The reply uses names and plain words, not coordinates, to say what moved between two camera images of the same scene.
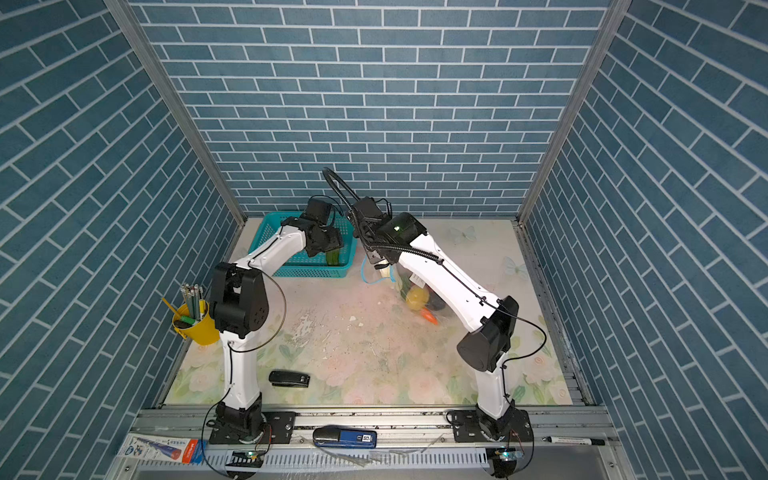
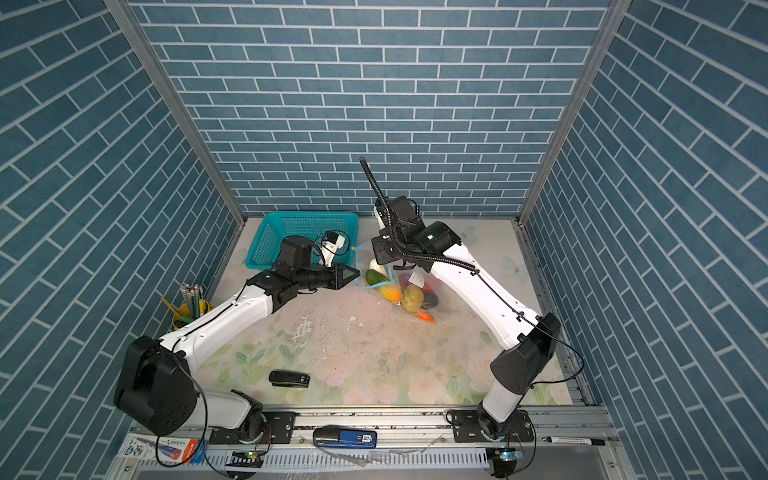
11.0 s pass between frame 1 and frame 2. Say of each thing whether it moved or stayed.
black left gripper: moved
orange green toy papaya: moved
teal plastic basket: stayed
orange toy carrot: stayed
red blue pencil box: stayed
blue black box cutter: stayed
